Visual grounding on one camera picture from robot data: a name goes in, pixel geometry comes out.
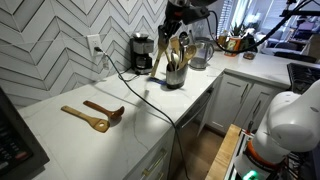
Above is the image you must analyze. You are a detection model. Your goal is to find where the dark brown wooden spoon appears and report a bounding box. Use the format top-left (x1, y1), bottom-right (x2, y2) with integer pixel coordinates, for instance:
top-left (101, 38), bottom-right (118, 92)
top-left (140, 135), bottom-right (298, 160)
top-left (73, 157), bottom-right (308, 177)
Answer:
top-left (82, 99), bottom-right (126, 121)

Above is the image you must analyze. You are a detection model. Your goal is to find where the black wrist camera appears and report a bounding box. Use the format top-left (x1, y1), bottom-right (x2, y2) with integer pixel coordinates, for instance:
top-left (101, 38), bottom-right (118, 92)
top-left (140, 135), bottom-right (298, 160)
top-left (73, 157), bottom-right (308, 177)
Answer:
top-left (186, 5), bottom-right (212, 26)

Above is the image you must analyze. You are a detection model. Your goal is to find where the white kitchen cabinet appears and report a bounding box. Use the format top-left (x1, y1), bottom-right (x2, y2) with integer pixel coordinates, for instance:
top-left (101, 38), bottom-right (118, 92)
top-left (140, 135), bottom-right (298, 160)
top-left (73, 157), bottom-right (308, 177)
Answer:
top-left (124, 69), bottom-right (289, 180)

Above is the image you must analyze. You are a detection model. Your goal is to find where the black stove top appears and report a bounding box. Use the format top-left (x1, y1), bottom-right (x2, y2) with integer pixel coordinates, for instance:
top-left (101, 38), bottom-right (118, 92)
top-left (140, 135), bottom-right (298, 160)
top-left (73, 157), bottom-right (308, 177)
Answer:
top-left (286, 61), bottom-right (320, 95)

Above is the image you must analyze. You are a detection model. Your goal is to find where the round-headed wooden spoon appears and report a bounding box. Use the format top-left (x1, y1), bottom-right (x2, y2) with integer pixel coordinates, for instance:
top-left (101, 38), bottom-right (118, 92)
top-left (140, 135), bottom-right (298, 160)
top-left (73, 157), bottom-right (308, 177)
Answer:
top-left (178, 44), bottom-right (198, 70)

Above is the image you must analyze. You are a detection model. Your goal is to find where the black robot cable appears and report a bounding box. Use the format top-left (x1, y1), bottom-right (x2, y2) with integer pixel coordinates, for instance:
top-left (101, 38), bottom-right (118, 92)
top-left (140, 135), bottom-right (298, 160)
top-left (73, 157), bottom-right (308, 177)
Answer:
top-left (204, 0), bottom-right (320, 55)

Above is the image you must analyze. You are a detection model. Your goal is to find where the black coffee grinder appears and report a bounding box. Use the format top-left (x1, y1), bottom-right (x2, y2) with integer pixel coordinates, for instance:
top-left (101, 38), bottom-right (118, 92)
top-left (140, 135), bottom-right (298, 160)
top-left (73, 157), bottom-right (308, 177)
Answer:
top-left (129, 31), bottom-right (156, 76)

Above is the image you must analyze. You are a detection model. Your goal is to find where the metal robot mount frame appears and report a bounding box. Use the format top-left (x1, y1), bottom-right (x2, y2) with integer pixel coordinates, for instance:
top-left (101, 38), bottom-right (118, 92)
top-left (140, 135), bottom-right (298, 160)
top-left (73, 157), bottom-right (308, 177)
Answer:
top-left (226, 128), bottom-right (268, 180)

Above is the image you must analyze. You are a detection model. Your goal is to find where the dishwasher front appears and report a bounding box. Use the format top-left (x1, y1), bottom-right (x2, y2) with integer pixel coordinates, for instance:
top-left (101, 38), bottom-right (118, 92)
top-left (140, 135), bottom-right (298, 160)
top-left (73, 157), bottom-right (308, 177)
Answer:
top-left (179, 86), bottom-right (215, 138)

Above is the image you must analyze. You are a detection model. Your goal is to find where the small dark bowl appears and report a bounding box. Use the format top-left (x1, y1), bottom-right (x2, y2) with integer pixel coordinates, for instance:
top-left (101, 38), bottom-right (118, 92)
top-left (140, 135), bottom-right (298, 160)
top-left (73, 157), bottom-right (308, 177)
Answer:
top-left (242, 50), bottom-right (258, 61)

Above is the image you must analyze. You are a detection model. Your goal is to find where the black microwave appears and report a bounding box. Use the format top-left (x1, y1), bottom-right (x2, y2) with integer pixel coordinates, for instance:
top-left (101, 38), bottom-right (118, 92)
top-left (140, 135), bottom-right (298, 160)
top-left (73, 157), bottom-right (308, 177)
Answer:
top-left (0, 87), bottom-right (51, 180)

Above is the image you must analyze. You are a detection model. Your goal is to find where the black power cable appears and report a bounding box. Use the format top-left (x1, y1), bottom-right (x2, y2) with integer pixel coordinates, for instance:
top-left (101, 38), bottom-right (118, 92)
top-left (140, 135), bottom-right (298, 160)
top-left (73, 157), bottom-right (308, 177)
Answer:
top-left (94, 46), bottom-right (191, 180)

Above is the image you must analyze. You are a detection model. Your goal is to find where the metal utensil holder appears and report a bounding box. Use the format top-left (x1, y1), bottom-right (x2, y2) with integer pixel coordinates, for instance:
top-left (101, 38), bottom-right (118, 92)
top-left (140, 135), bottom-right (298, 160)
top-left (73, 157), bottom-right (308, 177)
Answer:
top-left (165, 63), bottom-right (189, 90)

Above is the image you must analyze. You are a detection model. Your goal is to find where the orange white mug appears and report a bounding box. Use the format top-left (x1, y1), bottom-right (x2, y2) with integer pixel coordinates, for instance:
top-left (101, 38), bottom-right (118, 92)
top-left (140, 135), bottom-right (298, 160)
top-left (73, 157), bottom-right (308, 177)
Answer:
top-left (224, 35), bottom-right (244, 58)

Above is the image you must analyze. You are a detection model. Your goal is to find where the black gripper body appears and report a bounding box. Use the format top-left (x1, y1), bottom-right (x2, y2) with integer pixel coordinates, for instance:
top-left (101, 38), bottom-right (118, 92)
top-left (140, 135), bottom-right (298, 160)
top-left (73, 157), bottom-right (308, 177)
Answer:
top-left (164, 1), bottom-right (189, 28)

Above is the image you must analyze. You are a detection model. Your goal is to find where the green potted plant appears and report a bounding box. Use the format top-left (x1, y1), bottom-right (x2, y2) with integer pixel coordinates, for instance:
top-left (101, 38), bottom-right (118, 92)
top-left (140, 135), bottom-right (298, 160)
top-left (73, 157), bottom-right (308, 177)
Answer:
top-left (229, 21), bottom-right (249, 38)

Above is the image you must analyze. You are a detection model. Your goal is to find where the flat wooden spatula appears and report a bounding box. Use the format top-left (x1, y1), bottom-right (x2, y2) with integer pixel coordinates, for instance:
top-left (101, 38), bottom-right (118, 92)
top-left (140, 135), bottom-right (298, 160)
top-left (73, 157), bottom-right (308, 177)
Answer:
top-left (169, 35), bottom-right (181, 64)

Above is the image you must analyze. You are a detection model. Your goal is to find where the blue flat object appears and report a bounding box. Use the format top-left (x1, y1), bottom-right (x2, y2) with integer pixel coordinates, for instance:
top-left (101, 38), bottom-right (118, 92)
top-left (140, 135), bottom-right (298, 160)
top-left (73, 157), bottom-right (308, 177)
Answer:
top-left (148, 76), bottom-right (168, 86)

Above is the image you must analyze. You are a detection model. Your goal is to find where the wooden board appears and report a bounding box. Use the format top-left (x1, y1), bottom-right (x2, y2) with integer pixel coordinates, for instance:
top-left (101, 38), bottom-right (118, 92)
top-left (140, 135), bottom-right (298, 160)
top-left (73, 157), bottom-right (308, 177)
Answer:
top-left (204, 123), bottom-right (242, 180)

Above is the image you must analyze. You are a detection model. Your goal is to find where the light slotted wooden spoon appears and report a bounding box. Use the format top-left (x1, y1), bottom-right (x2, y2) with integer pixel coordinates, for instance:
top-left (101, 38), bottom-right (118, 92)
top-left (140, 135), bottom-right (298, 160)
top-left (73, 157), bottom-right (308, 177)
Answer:
top-left (60, 105), bottom-right (111, 134)

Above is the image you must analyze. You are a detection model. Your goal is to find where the white wall outlet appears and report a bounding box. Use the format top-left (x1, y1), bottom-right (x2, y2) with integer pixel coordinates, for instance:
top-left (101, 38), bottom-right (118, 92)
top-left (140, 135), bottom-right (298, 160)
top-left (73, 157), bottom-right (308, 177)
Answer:
top-left (86, 33), bottom-right (103, 57)

